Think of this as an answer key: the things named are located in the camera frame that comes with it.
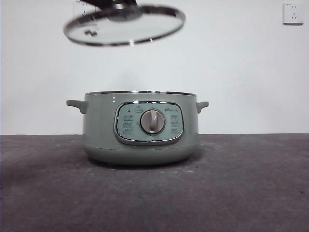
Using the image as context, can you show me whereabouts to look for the glass lid with green knob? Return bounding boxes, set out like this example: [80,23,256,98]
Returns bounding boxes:
[63,4,187,47]

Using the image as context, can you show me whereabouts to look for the sage green electric pot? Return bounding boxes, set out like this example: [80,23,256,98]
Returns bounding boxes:
[66,90,210,166]

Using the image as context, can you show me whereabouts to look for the white wall socket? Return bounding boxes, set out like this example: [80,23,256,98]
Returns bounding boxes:
[282,2,305,25]
[73,0,98,25]

